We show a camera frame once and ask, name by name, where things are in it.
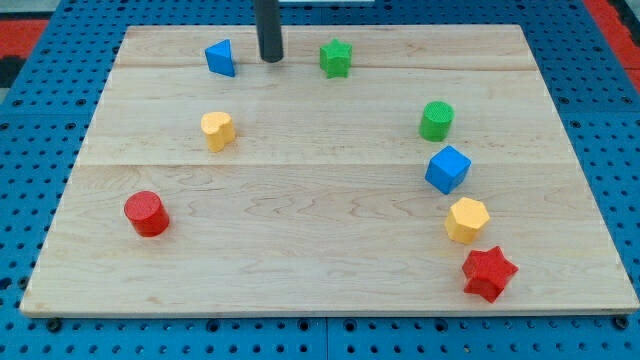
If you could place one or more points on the blue cube block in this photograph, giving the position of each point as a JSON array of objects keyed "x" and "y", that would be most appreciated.
[{"x": 447, "y": 169}]

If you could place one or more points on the red cylinder block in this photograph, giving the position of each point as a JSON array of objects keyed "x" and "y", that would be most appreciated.
[{"x": 146, "y": 213}]

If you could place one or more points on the yellow hexagon block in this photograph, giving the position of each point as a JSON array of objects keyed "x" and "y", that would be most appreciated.
[{"x": 465, "y": 220}]

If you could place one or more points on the green star block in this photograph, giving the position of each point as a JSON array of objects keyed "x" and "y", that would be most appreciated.
[{"x": 335, "y": 58}]

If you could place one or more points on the green cylinder block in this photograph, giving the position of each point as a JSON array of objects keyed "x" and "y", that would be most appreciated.
[{"x": 436, "y": 121}]

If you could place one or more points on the red star block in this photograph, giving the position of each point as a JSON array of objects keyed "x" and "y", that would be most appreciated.
[{"x": 487, "y": 273}]

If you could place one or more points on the yellow heart block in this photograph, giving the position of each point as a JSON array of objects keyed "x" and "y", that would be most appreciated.
[{"x": 218, "y": 129}]

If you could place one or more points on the light wooden board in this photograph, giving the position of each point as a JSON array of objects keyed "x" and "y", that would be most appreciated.
[{"x": 320, "y": 206}]

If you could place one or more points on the blue triangle block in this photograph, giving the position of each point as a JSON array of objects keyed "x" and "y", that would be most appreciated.
[{"x": 219, "y": 58}]

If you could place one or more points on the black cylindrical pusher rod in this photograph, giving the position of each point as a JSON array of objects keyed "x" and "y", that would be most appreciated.
[{"x": 268, "y": 28}]

